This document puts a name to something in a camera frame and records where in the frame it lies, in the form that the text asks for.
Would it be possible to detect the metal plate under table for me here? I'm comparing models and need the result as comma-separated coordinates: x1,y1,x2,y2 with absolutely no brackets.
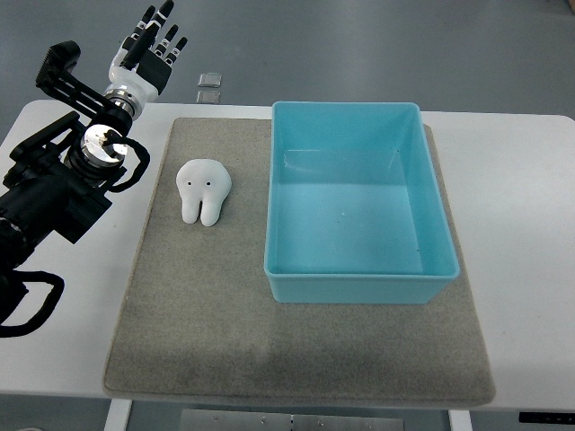
179,409,405,431

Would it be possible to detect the white tooth-shaped plush toy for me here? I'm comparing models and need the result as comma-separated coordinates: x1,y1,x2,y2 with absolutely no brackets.
176,159,232,227

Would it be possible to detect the right white table leg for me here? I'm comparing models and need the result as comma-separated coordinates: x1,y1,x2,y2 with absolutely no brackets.
448,409,473,431

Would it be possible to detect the black table control panel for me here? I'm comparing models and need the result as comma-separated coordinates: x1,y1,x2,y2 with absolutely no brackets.
518,411,575,426

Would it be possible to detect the lower floor socket plate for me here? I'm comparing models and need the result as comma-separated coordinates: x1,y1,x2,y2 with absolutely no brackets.
196,90,221,104

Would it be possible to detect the white table leg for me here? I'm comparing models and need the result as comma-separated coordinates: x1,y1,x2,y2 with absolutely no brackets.
448,409,473,431
103,399,132,431

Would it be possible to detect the floor socket plate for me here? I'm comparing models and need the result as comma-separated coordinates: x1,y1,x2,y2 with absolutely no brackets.
196,90,221,104
198,72,222,88

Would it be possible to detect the upper floor socket plate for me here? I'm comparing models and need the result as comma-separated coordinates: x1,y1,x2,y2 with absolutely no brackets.
198,72,222,88

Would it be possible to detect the blue plastic box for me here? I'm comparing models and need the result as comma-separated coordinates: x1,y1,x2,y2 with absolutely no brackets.
264,101,460,304

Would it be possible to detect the left white table leg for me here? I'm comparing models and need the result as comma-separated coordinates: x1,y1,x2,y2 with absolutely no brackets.
103,399,132,431

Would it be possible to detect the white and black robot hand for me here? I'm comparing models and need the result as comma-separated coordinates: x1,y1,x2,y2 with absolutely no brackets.
106,1,188,105

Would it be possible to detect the grey felt mat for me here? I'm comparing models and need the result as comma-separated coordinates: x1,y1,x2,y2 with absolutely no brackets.
103,118,495,409

